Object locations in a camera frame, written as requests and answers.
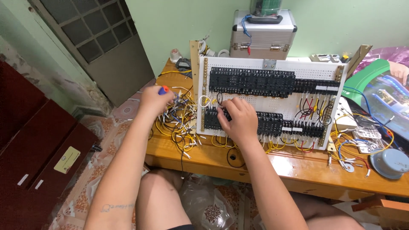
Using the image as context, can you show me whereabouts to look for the angled brass terminal bar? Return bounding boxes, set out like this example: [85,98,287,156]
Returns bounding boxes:
[319,97,336,148]

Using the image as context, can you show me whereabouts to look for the person's left leg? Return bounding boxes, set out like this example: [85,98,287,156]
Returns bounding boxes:
[135,168,196,230]

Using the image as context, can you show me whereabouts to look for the long blue cable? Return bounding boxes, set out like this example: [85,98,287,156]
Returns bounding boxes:
[343,86,395,142]

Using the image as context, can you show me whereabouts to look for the dark red wooden cabinet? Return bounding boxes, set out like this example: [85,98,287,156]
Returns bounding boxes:
[0,60,100,230]

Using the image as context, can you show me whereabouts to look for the clear plastic bag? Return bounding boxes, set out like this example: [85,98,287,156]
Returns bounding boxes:
[178,175,238,230]

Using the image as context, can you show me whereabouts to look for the blue lead with red clip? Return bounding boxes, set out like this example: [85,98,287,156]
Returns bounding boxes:
[240,14,253,56]

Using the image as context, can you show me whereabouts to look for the short brass terminal bar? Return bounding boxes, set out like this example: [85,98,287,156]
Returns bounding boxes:
[334,65,345,83]

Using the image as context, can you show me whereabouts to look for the grey door with glass panes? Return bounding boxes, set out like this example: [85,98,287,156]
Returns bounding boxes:
[27,0,156,108]

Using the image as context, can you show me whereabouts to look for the green clear jar black base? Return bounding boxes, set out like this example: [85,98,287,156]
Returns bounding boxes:
[246,0,284,25]

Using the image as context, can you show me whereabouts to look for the long yellow wire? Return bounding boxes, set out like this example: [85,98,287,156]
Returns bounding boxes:
[159,69,192,77]

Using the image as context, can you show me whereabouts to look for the white lamp holder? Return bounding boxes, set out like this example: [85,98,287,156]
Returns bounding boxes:
[169,48,183,64]

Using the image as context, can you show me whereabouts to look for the yellow jumper wires under panel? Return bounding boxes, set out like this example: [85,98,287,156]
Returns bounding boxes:
[210,130,321,154]

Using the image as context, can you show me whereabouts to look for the black cable loop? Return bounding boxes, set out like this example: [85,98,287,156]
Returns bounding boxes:
[226,146,247,169]

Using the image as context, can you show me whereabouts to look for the white perforated panel board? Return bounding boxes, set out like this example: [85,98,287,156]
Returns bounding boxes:
[196,56,347,151]

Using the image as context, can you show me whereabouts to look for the red black yellow panel wires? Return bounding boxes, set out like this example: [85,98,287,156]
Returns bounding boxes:
[293,92,336,123]

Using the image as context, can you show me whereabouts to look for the colourful printed poster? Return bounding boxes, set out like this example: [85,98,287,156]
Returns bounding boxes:
[340,46,409,151]

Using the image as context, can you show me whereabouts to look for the wooden stool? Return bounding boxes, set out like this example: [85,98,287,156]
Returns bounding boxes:
[351,194,409,230]

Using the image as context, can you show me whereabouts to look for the heap of yellow white wires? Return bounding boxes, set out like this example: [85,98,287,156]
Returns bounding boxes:
[327,113,397,179]

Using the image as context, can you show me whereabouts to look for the heap of loose jumper wires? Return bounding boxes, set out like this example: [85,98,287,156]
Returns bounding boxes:
[155,84,206,161]

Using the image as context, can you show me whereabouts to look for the person's leg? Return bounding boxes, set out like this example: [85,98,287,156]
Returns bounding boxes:
[288,191,365,230]
[135,168,196,230]

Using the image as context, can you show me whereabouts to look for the white power strip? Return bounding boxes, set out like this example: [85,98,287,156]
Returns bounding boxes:
[332,96,359,130]

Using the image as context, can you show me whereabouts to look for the white plug with wires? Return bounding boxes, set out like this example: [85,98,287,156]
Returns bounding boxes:
[196,34,218,58]

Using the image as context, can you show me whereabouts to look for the person's left hand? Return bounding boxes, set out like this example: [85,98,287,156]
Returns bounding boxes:
[139,85,176,117]

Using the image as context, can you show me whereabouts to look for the row of white switch boxes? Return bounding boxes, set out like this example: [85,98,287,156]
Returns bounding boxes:
[286,53,342,63]

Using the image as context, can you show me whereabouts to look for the black multimeter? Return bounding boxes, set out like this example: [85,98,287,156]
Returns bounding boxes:
[175,57,192,72]

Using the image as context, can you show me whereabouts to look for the wooden panel support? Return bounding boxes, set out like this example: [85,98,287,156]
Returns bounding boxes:
[189,40,201,89]

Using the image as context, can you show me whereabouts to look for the person's right leg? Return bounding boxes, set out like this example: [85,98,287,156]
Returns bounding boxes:
[288,191,365,230]

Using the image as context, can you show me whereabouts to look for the aluminium tool case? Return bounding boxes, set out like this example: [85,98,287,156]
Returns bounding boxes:
[230,10,298,61]

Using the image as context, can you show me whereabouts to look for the grey blue enamel bowl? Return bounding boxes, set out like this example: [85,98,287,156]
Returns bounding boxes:
[369,148,409,180]

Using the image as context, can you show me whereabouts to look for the person's right hand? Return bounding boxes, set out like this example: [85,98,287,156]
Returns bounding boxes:
[217,97,259,145]

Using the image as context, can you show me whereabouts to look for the long row black relay sockets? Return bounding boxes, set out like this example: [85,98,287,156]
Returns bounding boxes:
[209,66,341,98]

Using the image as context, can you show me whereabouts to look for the clear blister pack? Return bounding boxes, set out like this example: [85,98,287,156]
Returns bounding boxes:
[352,127,385,154]

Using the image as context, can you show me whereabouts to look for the short row black relay sockets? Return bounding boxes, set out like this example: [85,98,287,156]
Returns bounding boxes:
[203,107,326,140]

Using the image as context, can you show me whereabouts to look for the cardboard panel support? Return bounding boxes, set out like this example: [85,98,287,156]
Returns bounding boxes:
[346,44,373,78]

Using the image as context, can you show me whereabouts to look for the long brass terminal bar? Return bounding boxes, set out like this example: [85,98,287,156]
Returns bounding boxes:
[200,57,208,132]

